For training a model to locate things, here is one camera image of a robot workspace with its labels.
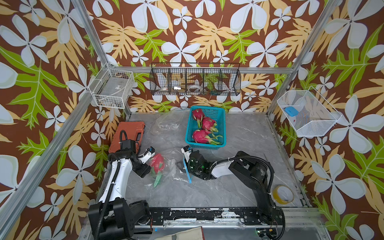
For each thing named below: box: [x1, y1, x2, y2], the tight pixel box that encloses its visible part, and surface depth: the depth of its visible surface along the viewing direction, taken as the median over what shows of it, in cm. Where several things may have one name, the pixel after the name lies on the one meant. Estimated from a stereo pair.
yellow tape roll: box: [273, 185, 294, 205], surface depth 82 cm
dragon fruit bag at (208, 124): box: [202, 117, 219, 132], surface depth 103 cm
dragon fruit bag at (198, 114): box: [192, 108, 205, 129], surface depth 106 cm
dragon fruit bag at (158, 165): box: [150, 153, 167, 189], surface depth 86 cm
